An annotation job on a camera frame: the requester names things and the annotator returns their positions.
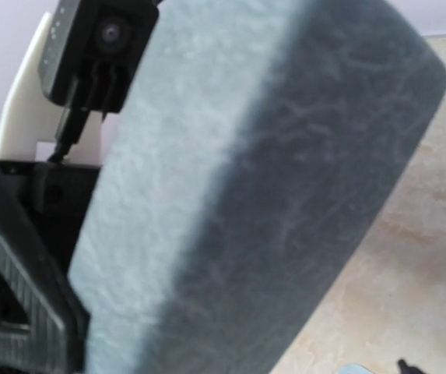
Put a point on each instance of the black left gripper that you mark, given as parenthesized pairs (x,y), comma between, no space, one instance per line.
(43,324)

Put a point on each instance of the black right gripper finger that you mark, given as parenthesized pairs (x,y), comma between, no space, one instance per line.
(405,368)

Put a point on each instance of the blue-green leather glasses case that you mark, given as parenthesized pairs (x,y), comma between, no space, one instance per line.
(260,141)

